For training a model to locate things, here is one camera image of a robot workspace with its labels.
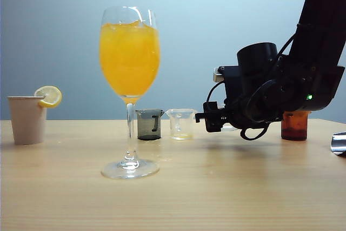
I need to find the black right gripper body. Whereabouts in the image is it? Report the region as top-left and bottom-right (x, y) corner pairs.
(217, 65), (245, 129)

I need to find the clear beaker with dark mark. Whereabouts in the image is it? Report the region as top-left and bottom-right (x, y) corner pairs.
(217, 103), (240, 132)

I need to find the clear glass measuring cup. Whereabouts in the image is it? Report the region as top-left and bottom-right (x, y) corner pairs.
(165, 108), (198, 141)

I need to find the smoky grey measuring cup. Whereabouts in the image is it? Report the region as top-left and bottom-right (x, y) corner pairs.
(135, 109), (165, 141)

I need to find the amber measuring cup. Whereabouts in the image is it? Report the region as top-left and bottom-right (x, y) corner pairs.
(281, 110), (309, 141)

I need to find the wine glass with orange juice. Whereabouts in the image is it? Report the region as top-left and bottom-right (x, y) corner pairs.
(99, 5), (161, 180)

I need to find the beige paper cup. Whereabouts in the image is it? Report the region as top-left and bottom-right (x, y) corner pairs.
(7, 95), (47, 146)

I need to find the shiny metal object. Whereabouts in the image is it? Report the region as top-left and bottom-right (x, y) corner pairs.
(330, 131), (346, 157)

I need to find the yellow lemon slice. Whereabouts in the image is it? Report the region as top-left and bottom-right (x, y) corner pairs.
(34, 85), (63, 109)

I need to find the black camera cable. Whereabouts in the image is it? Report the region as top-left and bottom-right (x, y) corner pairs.
(206, 81), (227, 104)

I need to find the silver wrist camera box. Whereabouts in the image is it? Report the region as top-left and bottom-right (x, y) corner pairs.
(212, 66), (225, 82)

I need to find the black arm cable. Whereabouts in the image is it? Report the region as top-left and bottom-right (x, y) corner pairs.
(239, 79), (274, 141)

